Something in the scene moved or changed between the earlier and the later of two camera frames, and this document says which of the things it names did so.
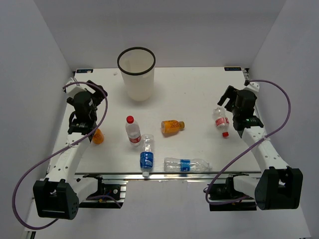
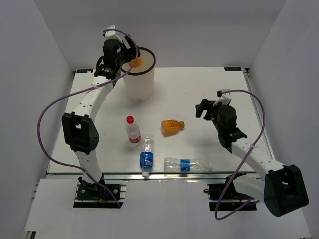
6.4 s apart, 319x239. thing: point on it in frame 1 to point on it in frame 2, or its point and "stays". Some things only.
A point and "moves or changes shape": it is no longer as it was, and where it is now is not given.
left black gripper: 98,96 to 131,53
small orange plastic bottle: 98,137 moves or changes shape
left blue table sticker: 83,70 stays
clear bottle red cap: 133,131 stays
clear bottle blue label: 146,157 stays
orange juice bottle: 172,127 stays
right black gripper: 230,93 to 206,105
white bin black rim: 137,65 stays
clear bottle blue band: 177,165 stays
